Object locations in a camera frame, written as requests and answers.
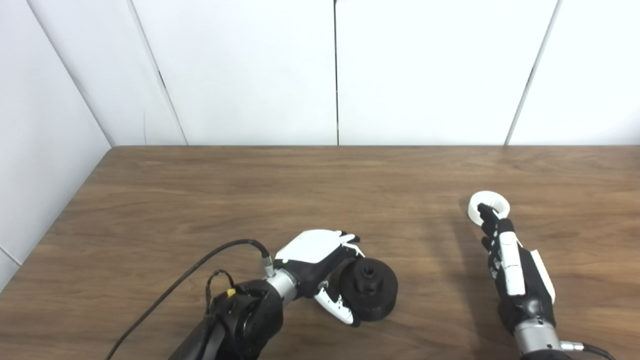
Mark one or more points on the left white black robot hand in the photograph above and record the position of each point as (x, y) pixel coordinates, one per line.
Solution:
(312, 252)

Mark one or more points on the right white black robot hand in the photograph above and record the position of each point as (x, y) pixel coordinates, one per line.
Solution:
(515, 270)

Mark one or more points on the round black plastic part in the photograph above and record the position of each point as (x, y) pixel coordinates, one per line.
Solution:
(372, 290)

